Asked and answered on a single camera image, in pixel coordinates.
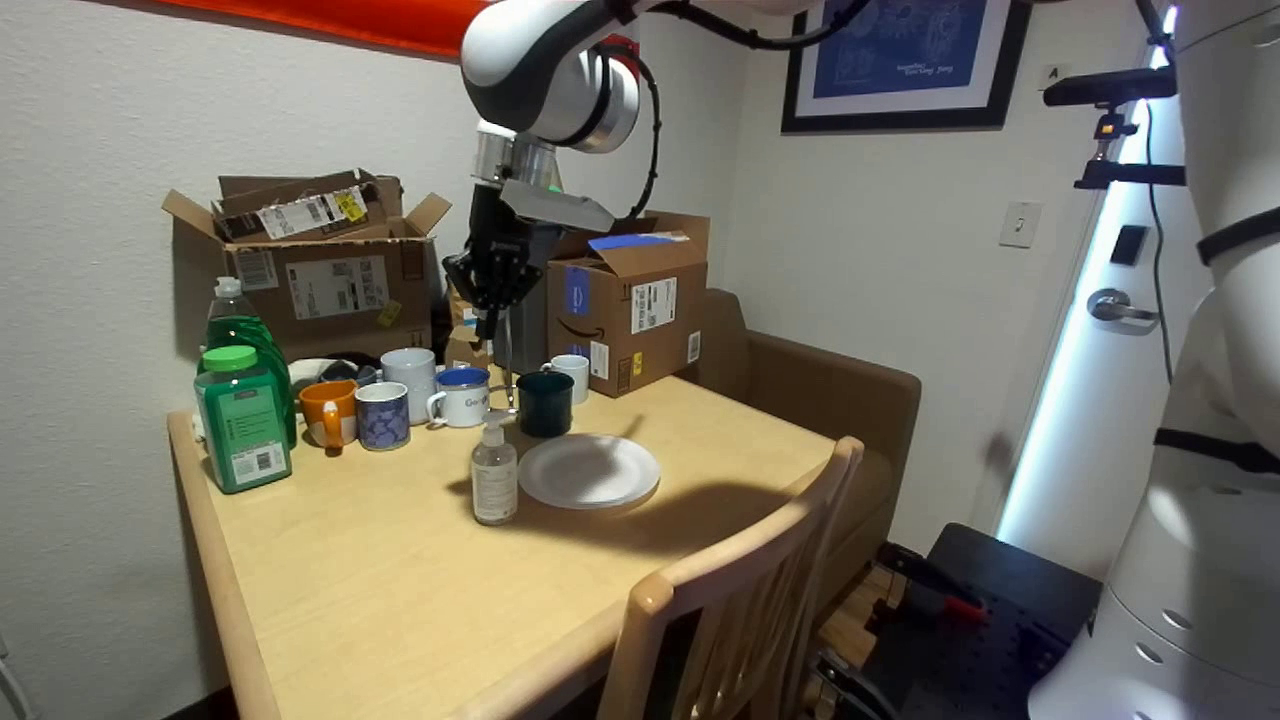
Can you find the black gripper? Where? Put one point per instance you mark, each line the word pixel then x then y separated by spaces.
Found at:
pixel 495 271

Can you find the clear pump bottle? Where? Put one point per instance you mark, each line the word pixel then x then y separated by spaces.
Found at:
pixel 495 479

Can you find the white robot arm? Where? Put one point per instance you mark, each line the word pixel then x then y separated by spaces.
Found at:
pixel 878 217

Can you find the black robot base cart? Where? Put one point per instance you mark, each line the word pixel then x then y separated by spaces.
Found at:
pixel 957 634

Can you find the green soda bottle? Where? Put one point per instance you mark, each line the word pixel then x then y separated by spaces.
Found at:
pixel 238 323

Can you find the green square bottle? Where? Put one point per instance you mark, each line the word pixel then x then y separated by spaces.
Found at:
pixel 242 416

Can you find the dark trash bin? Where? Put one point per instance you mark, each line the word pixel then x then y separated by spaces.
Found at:
pixel 520 334

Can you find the tall white mug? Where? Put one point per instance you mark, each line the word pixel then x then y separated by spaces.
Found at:
pixel 416 374

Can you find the white mug blue rim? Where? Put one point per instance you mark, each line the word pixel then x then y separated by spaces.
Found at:
pixel 463 396

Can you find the dark green mug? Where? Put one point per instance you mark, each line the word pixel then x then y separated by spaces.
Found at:
pixel 545 404

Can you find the plain white mug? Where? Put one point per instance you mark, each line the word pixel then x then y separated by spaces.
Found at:
pixel 572 367

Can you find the blue patterned mug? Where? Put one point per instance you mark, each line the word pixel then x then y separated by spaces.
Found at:
pixel 382 413

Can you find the sealed cardboard shipping box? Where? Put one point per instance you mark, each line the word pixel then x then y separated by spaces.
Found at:
pixel 628 296

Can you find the open cardboard box stack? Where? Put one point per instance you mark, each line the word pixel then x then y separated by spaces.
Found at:
pixel 332 262

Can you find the white round plate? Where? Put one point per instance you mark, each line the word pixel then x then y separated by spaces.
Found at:
pixel 588 475

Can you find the orange mug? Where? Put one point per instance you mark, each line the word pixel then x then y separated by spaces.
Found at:
pixel 330 413

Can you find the brown upholstered bench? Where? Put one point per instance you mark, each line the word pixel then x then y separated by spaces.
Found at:
pixel 824 393

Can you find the wooden chair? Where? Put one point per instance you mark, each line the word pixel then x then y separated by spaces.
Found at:
pixel 722 634

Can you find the blue framed picture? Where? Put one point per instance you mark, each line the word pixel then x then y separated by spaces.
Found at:
pixel 904 67

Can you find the black camera on stand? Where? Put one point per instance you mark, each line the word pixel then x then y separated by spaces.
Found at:
pixel 1109 86

